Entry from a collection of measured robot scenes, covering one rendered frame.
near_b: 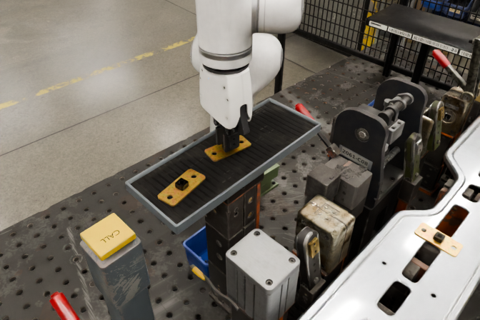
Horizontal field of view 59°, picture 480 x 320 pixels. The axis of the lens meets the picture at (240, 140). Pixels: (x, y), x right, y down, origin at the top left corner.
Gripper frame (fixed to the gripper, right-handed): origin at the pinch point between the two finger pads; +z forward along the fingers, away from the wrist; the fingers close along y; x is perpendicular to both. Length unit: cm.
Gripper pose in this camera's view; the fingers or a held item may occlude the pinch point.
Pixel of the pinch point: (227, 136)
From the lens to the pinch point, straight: 76.8
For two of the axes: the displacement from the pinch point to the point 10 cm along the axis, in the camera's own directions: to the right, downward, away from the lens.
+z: 0.0, 7.8, 6.2
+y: 5.7, 5.1, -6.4
